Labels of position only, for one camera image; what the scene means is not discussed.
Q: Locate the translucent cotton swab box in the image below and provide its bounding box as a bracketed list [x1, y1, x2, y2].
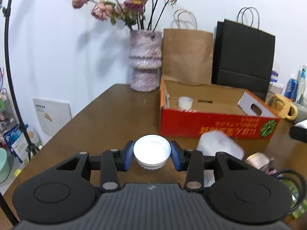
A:
[196, 130, 245, 187]

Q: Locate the white ribbed bottle cap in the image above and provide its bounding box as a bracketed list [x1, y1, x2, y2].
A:
[133, 135, 171, 170]

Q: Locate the black braided usb cable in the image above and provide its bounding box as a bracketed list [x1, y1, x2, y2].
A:
[268, 168, 307, 215]

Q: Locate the grey ceramic cup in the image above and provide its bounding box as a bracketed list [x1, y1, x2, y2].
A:
[294, 103, 307, 124]

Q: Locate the yellow bear mug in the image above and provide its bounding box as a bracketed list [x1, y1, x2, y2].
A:
[271, 94, 298, 121]

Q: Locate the blue soda can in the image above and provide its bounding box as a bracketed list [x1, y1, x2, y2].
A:
[284, 78, 298, 102]

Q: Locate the clear glass bottle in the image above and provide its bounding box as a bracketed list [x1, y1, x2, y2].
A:
[295, 65, 306, 104]

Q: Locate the clear food storage container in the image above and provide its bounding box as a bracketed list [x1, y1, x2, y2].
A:
[265, 81, 284, 105]

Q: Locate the red cardboard box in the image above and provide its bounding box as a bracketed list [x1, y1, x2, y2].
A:
[160, 78, 280, 139]

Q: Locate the green spray bottle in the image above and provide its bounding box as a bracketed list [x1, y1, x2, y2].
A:
[282, 178, 306, 219]

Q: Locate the purple lidded jar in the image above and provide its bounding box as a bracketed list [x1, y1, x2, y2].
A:
[270, 70, 279, 83]

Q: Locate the black light stand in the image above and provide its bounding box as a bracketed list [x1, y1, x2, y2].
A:
[2, 0, 40, 161]

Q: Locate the blue white package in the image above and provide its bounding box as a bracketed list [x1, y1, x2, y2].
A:
[3, 124, 42, 166]

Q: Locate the black paper bag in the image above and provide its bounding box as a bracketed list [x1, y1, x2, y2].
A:
[211, 19, 275, 101]

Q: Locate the green plastic bucket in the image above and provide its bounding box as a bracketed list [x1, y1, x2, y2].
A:
[0, 147, 10, 183]

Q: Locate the brown paper bag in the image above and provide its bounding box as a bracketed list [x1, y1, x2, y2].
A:
[162, 8, 213, 85]

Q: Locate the dried pink rose bouquet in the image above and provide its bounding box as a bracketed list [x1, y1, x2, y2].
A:
[72, 0, 178, 31]

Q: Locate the cream wall charger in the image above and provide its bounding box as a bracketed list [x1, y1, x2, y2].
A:
[245, 152, 272, 173]

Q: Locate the white wall panel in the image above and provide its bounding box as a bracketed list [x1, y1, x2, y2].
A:
[33, 98, 72, 136]

